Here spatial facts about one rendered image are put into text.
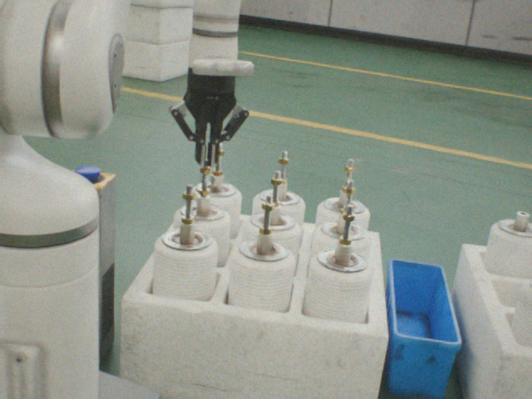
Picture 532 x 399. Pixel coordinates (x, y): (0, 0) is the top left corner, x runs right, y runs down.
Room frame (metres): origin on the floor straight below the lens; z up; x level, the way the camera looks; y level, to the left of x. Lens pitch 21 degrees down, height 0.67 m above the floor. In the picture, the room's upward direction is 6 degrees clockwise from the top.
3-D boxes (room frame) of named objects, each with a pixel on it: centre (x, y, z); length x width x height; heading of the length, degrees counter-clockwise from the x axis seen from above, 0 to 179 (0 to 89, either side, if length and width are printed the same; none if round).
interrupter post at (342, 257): (0.91, -0.12, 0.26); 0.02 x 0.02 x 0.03
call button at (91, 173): (0.99, 0.28, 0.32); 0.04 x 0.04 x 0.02
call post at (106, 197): (0.99, 0.28, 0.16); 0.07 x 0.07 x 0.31; 85
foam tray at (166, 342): (1.04, -0.01, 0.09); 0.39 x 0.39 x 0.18; 85
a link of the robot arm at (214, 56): (1.03, 0.10, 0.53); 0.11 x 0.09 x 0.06; 21
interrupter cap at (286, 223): (1.04, -0.01, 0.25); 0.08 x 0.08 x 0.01
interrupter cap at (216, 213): (1.05, 0.11, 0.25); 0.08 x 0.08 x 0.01
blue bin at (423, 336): (1.08, -0.29, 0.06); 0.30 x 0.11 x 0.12; 174
